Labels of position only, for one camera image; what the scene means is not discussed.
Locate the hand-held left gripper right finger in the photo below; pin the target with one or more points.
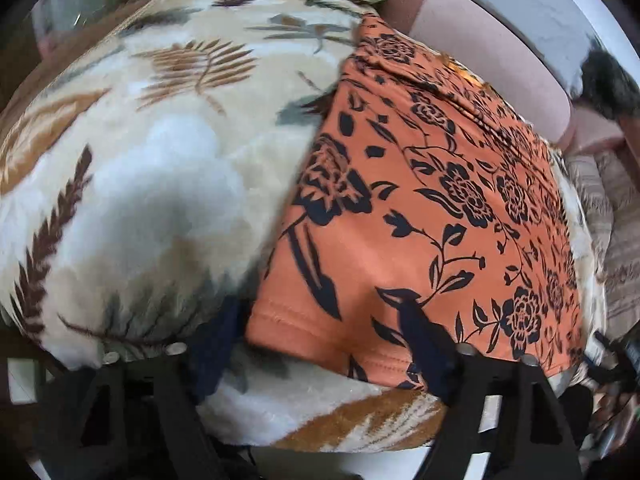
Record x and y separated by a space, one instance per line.
425 340

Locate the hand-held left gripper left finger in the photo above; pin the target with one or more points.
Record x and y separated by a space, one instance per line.
216 355

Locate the orange black floral garment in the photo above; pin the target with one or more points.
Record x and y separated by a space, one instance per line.
430 170

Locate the striped beige cushion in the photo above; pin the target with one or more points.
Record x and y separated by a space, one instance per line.
617 220

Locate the beige leaf print blanket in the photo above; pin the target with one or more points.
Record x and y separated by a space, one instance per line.
165 175

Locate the dark furry cushion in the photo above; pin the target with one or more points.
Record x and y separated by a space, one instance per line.
612 87

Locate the grey pillow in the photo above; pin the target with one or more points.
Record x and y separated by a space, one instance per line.
525 5

